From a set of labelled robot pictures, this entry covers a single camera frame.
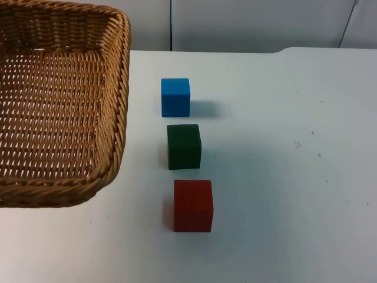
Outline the red cube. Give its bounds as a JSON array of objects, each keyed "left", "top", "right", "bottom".
[{"left": 173, "top": 179, "right": 214, "bottom": 233}]

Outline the blue cube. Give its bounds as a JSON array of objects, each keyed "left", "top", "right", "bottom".
[{"left": 160, "top": 78, "right": 191, "bottom": 119}]

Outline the pale brown wicker basket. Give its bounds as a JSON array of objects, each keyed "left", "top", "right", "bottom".
[{"left": 0, "top": 1, "right": 132, "bottom": 209}]

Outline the black cable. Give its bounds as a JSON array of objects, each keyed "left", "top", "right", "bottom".
[{"left": 338, "top": 0, "right": 359, "bottom": 49}]

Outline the green cube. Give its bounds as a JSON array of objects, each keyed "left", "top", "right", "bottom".
[{"left": 166, "top": 123, "right": 203, "bottom": 171}]

